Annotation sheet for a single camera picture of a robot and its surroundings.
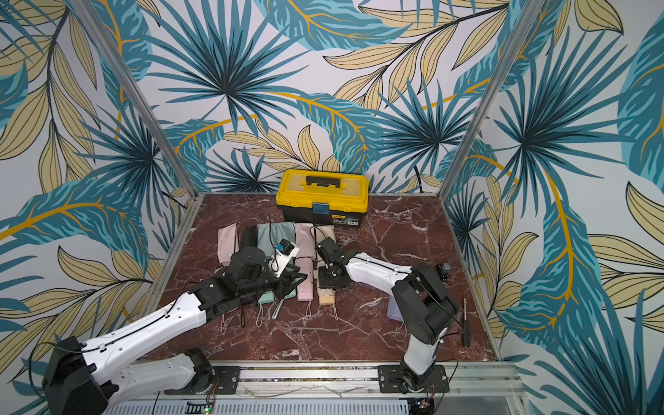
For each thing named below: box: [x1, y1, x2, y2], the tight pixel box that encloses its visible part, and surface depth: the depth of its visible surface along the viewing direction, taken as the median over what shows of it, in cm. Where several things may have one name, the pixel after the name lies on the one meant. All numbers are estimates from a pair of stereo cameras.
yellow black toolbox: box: [274, 168, 370, 228], surface depth 100 cm
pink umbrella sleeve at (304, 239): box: [294, 222, 316, 260], surface depth 108 cm
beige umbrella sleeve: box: [315, 224, 337, 244], surface depth 106 cm
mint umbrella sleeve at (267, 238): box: [256, 223, 280, 259], surface depth 105 cm
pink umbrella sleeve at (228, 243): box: [217, 223, 240, 267], surface depth 103 cm
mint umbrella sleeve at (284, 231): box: [274, 221, 296, 245], surface depth 105 cm
